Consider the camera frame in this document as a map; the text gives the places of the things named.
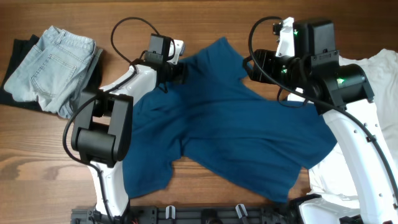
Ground blue t-shirt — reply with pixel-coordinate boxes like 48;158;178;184
123;38;336;202

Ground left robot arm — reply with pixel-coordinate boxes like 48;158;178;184
71;59;187;223

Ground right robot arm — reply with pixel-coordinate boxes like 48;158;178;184
246;16;397;223

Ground light blue folded jeans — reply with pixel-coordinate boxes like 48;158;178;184
4;26;103;119

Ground white garment pile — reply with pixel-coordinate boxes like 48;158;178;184
308;49;397;208

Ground black folded garment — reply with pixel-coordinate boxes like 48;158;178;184
1;34;102;112

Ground right black cable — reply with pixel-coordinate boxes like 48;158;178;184
248;16;398;200

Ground black cable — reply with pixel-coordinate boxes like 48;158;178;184
62;16;177;218
248;16;398;200

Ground left black cable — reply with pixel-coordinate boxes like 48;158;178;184
62;16;177;218

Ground left white rail clip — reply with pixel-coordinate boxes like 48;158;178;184
165;205;176;220

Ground white rail clip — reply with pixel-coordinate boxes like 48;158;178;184
165;205;176;220
235;203;248;220

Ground right white rail clip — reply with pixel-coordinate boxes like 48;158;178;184
235;203;248;220

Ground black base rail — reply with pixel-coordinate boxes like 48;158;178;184
70;203;299;224

